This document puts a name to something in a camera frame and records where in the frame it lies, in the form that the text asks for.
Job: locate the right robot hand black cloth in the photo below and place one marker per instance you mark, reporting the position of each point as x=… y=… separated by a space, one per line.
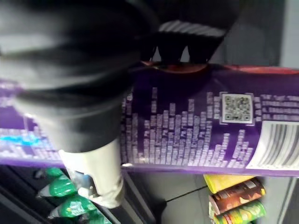
x=77 y=70

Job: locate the purple chips can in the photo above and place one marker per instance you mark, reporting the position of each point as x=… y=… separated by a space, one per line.
x=187 y=130

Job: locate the black shelf tray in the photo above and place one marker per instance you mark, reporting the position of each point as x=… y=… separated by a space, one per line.
x=21 y=198

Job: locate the yellow chips can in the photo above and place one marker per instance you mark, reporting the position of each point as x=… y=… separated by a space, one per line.
x=224 y=182

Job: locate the brown chips can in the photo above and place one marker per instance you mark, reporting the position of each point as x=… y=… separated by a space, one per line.
x=236 y=196

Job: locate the green chips can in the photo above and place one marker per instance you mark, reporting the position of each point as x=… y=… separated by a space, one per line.
x=245 y=213

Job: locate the green plastic bottle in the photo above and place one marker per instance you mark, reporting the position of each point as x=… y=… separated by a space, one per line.
x=61 y=186
x=54 y=172
x=74 y=207

